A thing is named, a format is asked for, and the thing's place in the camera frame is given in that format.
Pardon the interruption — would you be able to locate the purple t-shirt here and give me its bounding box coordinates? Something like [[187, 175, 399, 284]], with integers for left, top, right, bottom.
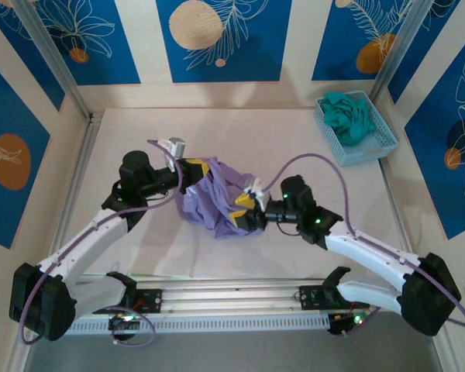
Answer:
[[176, 154, 265, 241]]

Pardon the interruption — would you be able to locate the teal crumpled cloth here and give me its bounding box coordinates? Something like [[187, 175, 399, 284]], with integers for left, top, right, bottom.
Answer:
[[319, 91, 376, 147]]

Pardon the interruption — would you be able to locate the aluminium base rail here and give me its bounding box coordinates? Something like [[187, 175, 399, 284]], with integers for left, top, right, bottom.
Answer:
[[75, 275, 445, 312]]

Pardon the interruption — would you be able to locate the light blue perforated plastic basket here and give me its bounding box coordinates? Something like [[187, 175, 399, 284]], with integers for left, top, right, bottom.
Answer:
[[315, 90, 400, 167]]

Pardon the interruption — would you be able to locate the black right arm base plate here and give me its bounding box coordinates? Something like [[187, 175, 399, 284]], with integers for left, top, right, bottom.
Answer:
[[298, 284, 371, 311]]

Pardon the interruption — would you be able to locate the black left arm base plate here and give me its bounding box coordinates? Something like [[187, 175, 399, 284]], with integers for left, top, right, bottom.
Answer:
[[133, 288, 164, 313]]

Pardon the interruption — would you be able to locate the aluminium table side rail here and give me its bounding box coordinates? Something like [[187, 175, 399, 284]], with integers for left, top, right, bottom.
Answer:
[[377, 158, 416, 259], [47, 112, 105, 272]]

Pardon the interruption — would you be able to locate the aluminium frame post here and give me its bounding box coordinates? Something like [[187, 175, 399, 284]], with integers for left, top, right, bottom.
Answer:
[[13, 0, 93, 119], [370, 0, 431, 102]]

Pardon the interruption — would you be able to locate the black controller board with lights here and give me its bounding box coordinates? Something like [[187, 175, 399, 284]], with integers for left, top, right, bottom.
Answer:
[[327, 312, 369, 339], [108, 312, 141, 342]]

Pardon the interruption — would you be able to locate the white slotted cable duct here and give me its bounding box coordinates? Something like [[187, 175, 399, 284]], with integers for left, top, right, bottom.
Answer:
[[67, 312, 330, 336]]

